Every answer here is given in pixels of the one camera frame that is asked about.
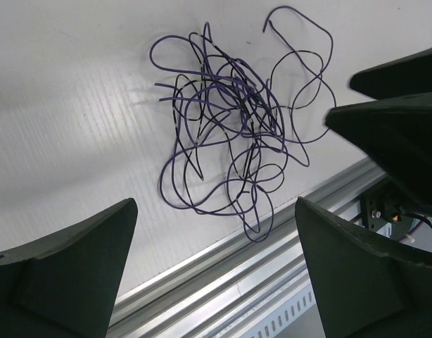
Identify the aluminium mounting rail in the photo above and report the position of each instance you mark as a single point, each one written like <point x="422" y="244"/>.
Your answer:
<point x="204" y="294"/>

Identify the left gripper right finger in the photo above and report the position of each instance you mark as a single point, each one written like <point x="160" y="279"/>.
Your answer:
<point x="365" y="285"/>

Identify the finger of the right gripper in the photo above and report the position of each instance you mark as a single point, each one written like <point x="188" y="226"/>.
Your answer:
<point x="397" y="135"/>
<point x="405" y="76"/>

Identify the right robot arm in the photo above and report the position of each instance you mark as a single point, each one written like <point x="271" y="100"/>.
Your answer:
<point x="391" y="205"/>

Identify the white slotted cable duct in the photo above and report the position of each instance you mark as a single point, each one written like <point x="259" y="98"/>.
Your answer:
<point x="276" y="315"/>

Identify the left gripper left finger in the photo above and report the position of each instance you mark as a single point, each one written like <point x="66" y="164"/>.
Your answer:
<point x="65" y="284"/>

